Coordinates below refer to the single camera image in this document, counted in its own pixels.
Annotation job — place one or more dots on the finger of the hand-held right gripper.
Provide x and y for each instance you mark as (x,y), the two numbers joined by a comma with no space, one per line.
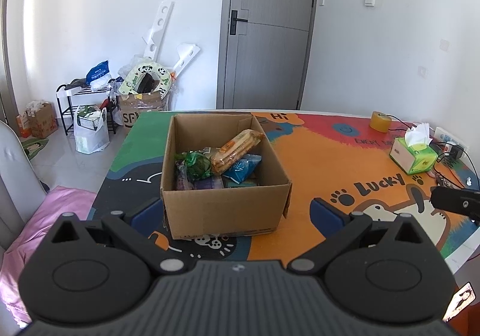
(453,202)

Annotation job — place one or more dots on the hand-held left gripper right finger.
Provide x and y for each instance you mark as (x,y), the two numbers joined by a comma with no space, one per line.
(326,219)

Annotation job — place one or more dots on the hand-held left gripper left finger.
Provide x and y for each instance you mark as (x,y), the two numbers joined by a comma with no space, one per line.
(148,215)

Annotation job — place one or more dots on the pink snack packet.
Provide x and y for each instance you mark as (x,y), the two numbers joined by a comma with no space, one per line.
(181,178)

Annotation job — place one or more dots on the green snack packet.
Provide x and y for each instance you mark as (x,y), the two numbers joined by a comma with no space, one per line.
(198,167)

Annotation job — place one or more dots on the purple snack packet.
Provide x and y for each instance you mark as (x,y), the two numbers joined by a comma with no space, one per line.
(210,183)

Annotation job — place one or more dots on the teal snack packet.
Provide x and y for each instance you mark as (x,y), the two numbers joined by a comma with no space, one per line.
(243,183)

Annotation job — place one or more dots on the blue snack packet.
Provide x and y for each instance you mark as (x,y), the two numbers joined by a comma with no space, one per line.
(242,167)

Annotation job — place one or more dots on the long biscuit packet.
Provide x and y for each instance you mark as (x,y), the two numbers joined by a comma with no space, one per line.
(236,150)

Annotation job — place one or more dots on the small circuit board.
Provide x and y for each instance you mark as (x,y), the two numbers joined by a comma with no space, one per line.
(442,180)

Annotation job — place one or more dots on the black charger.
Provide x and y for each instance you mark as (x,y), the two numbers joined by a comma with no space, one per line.
(456,152)

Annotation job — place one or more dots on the green tissue box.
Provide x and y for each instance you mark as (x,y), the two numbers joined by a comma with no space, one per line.
(410,159)

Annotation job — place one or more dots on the white power strip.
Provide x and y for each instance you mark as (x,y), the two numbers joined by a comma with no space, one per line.
(444,135)

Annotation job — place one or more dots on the white plastic bag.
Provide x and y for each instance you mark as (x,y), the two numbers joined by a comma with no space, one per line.
(90,141)

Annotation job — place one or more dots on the printed photo card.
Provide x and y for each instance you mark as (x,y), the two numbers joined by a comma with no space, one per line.
(460,300)

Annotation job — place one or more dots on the printed cardboard box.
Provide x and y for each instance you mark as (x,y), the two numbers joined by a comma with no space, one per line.
(131,110)

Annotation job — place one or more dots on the yellow tape roll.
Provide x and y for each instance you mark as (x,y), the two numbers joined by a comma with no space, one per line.
(381,121)

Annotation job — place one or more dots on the pink cushion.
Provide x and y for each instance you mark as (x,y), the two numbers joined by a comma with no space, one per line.
(37,231)

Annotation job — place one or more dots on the panda print toilet seat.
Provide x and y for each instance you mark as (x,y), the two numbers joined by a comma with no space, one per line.
(129,84)

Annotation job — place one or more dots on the green cartoon rug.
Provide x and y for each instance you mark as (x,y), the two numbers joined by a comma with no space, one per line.
(34,147)

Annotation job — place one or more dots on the grey padded headboard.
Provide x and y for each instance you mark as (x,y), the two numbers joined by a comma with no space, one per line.
(17,178)

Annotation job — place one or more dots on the small brown cardboard box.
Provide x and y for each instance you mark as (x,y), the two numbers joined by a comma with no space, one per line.
(44,121)

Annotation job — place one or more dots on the black shoe rack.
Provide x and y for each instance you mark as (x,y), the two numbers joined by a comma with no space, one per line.
(62,103)

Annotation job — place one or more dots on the blue bag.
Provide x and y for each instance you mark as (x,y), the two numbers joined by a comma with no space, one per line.
(98,73)

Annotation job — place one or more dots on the small orange box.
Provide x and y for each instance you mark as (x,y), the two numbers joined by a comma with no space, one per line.
(23,125)

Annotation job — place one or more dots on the short white board with holes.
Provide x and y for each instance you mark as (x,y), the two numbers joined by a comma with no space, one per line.
(185,54)

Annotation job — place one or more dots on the grey door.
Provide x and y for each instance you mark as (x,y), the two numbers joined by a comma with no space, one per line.
(270,58)

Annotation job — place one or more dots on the long white board with holes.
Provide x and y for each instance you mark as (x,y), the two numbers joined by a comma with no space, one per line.
(159,26)

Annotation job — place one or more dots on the brown wardrobe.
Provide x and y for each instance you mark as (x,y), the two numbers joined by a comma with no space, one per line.
(5,58)

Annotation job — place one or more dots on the white wall outlet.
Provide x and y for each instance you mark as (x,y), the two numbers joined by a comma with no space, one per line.
(444,44)
(423,71)

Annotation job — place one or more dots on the white light switch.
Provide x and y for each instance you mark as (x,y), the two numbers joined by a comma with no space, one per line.
(370,0)

